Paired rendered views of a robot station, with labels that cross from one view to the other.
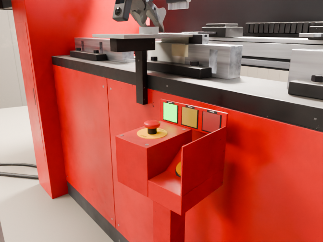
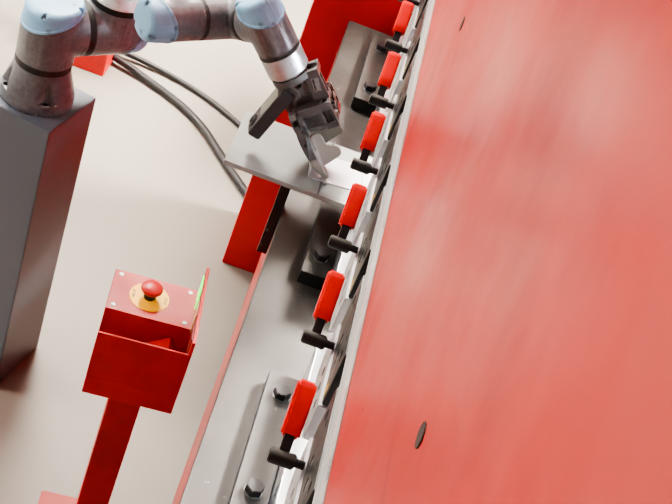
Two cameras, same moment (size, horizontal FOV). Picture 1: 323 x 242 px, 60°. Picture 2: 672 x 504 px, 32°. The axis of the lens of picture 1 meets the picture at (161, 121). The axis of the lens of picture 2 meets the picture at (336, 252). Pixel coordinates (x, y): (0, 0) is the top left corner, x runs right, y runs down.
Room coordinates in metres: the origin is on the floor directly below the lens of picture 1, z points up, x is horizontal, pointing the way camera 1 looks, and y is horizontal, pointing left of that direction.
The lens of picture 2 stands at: (-0.48, -1.10, 2.21)
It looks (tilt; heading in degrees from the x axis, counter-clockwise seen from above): 37 degrees down; 35
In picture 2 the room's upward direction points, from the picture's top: 23 degrees clockwise
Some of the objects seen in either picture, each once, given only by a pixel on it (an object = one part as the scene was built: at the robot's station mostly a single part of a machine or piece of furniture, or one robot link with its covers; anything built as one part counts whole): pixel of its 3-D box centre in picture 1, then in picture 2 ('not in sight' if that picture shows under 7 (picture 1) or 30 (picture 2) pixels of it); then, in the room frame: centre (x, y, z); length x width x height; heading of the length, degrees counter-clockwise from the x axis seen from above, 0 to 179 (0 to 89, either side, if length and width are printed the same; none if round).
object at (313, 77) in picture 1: (318, 78); (281, 393); (0.60, -0.34, 0.91); 0.03 x 0.03 x 0.02
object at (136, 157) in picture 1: (169, 149); (146, 328); (0.60, -0.02, 0.75); 0.20 x 0.16 x 0.18; 48
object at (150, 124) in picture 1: (152, 128); (150, 292); (0.62, 0.02, 0.79); 0.04 x 0.04 x 0.04
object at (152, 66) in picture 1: (172, 67); (326, 233); (0.96, -0.04, 0.89); 0.30 x 0.05 x 0.03; 40
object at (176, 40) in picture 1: (175, 38); not in sight; (1.02, -0.05, 0.99); 0.14 x 0.01 x 0.03; 40
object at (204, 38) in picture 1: (183, 38); not in sight; (1.00, -0.08, 0.99); 0.20 x 0.03 x 0.03; 40
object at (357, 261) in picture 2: not in sight; (384, 272); (0.58, -0.43, 1.26); 0.15 x 0.09 x 0.17; 40
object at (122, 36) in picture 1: (143, 35); (302, 161); (0.93, 0.06, 1.00); 0.26 x 0.18 x 0.01; 130
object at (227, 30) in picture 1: (209, 30); not in sight; (1.12, -0.18, 1.01); 0.26 x 0.12 x 0.05; 130
